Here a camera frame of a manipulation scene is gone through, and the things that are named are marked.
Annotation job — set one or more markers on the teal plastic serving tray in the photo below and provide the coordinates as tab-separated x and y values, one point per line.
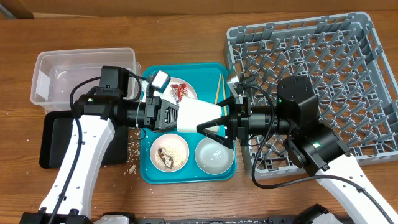
203	77

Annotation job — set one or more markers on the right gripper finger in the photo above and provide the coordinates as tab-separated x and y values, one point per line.
232	102
226	121

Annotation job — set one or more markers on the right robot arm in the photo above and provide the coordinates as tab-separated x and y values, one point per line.
310	144

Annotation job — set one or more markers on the red snack wrapper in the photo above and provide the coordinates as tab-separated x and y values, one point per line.
179	91

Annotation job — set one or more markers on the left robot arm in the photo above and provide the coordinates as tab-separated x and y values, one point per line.
96	114

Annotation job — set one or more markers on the small pink plate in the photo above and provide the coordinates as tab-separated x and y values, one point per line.
171	141

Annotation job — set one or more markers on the large white plate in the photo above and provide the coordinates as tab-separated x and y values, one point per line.
170	93

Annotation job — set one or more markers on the white paper cup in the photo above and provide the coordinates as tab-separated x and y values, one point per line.
193	112

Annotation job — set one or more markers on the grey bowl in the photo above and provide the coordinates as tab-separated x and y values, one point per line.
212	157

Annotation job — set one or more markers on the clear plastic bin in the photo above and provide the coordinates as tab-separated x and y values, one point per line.
56	73

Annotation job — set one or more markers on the grey plastic dish rack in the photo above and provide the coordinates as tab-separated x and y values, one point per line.
350	74

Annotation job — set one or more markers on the right wooden chopstick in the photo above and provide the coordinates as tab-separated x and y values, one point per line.
224	94

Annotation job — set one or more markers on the black plastic tray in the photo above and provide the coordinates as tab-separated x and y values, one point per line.
56	136

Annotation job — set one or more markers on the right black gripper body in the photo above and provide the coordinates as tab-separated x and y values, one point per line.
241	120

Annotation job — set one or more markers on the left wooden chopstick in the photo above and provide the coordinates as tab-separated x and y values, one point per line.
218	89

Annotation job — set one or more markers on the rice and food scraps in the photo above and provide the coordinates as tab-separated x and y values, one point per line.
170	158

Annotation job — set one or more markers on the wooden chopstick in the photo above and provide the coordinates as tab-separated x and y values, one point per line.
218	89
224	94

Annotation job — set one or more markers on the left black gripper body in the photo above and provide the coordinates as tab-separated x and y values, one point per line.
152	117

